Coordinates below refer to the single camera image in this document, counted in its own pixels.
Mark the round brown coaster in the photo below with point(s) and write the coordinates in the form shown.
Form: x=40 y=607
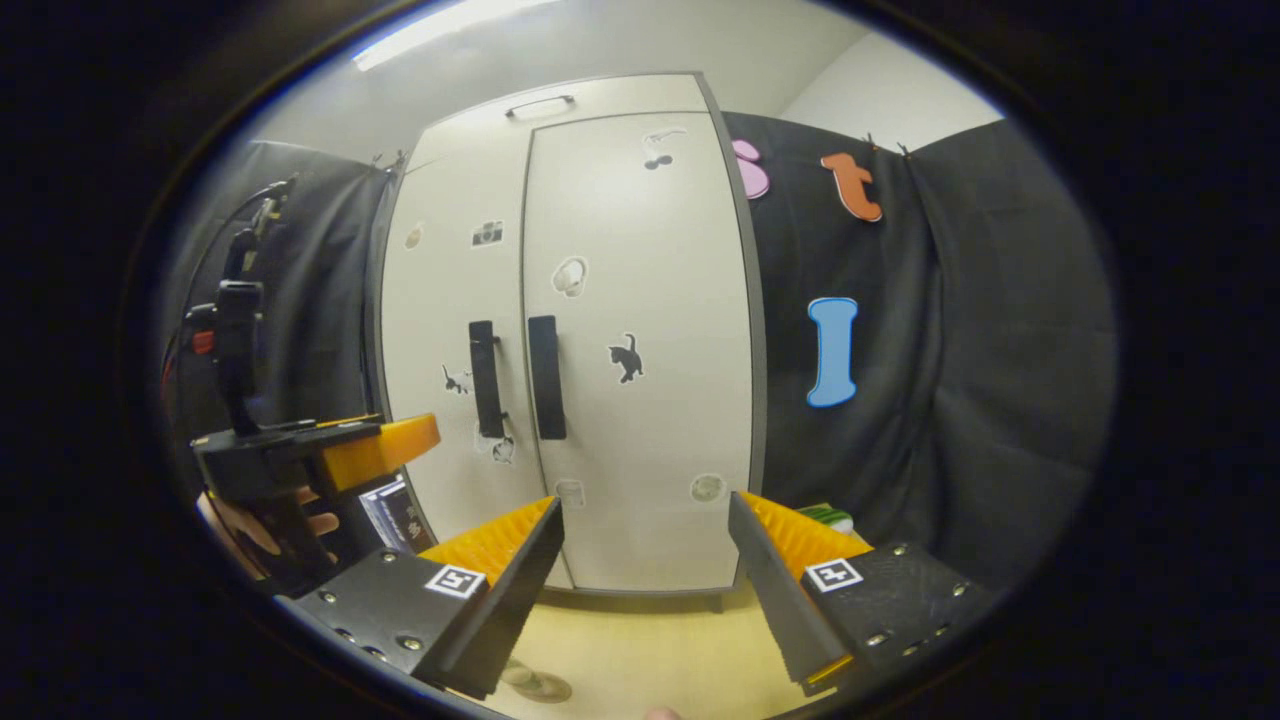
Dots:
x=545 y=688

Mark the black backdrop cloth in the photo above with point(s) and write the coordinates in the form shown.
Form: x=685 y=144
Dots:
x=980 y=350
x=320 y=280

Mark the white cabinet door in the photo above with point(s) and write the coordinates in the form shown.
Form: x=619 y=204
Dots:
x=440 y=300
x=660 y=250

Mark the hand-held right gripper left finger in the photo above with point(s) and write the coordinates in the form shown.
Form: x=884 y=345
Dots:
x=505 y=600

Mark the green striped object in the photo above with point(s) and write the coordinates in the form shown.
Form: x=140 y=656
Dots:
x=828 y=517

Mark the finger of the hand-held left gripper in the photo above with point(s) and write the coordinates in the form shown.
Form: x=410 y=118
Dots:
x=380 y=455

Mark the white cabinet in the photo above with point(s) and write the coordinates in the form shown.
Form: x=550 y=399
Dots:
x=758 y=380

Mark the dark book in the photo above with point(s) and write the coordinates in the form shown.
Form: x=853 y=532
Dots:
x=395 y=520

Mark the white cabinet drawer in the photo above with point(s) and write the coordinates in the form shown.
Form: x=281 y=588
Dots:
x=620 y=100

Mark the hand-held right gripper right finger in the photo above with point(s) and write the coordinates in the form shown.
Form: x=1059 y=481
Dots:
x=770 y=590

